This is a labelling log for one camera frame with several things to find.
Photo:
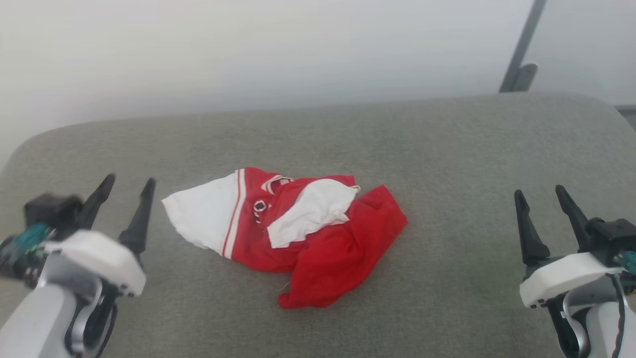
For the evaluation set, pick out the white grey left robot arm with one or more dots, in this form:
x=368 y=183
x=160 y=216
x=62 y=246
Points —
x=35 y=318

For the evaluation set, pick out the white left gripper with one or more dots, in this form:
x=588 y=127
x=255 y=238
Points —
x=94 y=256

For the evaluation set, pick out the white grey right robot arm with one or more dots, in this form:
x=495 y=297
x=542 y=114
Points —
x=601 y=328

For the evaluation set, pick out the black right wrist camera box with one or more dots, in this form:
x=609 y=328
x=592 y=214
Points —
x=613 y=233

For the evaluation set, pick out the red white basketball jersey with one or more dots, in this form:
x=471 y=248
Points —
x=338 y=248

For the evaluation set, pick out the grey metal pole bracket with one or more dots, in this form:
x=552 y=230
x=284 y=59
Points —
x=525 y=77

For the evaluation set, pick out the grey metal pole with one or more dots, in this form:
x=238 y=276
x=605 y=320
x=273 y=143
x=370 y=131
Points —
x=529 y=30

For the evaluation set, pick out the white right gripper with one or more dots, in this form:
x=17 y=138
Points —
x=566 y=276

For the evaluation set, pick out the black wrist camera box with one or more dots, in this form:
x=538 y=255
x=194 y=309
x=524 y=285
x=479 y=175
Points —
x=52 y=210
x=613 y=233

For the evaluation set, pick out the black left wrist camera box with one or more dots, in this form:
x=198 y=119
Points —
x=52 y=210

